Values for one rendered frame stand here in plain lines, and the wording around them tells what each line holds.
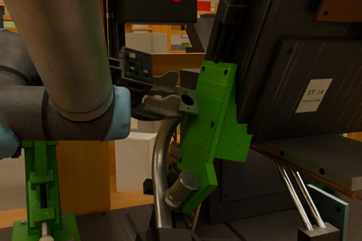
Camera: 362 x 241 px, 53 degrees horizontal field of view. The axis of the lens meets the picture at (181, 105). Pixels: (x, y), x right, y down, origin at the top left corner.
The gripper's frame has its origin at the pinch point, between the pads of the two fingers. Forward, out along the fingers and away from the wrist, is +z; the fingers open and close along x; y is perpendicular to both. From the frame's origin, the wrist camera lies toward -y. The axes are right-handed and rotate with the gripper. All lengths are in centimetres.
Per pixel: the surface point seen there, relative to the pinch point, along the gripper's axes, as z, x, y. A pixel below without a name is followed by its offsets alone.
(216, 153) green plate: 4.5, -10.8, 2.3
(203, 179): 2.2, -15.2, 1.0
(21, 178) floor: -12, 131, -309
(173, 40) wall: 354, 806, -633
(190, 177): 0.6, -14.5, -0.3
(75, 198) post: -9.9, -2.4, -40.6
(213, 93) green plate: 2.4, -2.1, 7.3
